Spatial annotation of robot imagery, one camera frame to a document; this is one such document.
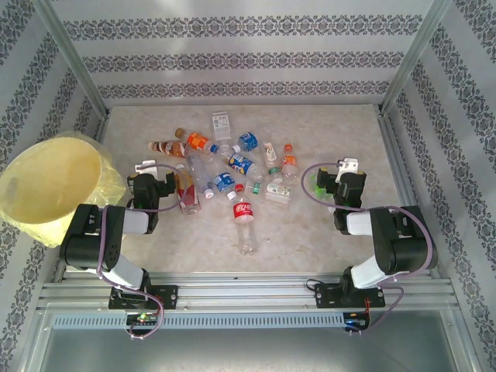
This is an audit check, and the aluminium frame post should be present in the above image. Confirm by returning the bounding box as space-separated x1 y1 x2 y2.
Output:
36 0 112 117
377 0 454 115

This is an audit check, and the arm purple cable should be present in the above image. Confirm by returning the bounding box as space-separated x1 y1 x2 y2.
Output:
96 162 183 342
301 161 434 333

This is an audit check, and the orange label juice bottle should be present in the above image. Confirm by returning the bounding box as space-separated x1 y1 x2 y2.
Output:
174 127 213 153

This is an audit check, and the grey slotted cable duct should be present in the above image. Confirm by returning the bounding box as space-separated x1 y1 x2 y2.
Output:
52 312 346 329

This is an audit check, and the clear bottle green cap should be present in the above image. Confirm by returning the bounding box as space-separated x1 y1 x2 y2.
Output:
247 165 284 195

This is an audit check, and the green plastic bottle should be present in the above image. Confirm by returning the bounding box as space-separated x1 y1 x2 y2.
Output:
308 174 335 202

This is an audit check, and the blue yellow label soda bottle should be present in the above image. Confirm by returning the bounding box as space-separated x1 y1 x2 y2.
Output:
208 144 267 181

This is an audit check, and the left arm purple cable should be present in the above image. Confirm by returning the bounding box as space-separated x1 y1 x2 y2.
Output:
96 162 183 342

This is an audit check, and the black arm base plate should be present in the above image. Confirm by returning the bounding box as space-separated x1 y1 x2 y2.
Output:
315 282 387 310
108 284 179 311

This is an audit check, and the brown and red label bottle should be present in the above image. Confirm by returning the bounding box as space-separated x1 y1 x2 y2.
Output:
173 164 202 215

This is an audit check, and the grey metal front panel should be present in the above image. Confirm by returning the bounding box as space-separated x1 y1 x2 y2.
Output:
38 327 470 372

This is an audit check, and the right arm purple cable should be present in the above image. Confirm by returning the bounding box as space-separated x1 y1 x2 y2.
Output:
301 161 434 333

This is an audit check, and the brown tea bottle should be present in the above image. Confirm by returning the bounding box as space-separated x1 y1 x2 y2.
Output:
146 139 191 159

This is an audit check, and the small controller board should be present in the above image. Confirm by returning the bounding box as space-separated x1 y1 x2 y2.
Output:
126 313 160 326
343 312 371 330

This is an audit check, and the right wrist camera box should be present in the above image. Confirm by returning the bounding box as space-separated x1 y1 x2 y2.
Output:
336 157 360 183

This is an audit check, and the red label cola bottle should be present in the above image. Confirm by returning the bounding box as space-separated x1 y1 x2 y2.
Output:
231 184 260 256

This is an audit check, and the orange cap orange label bottle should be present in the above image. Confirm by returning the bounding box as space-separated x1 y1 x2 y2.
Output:
279 143 300 182

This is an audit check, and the aluminium mounting rail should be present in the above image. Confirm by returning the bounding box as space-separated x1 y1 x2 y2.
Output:
42 270 454 311

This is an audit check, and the aluminium side rail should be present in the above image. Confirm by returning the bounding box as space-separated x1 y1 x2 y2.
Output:
375 110 441 280
92 110 113 148

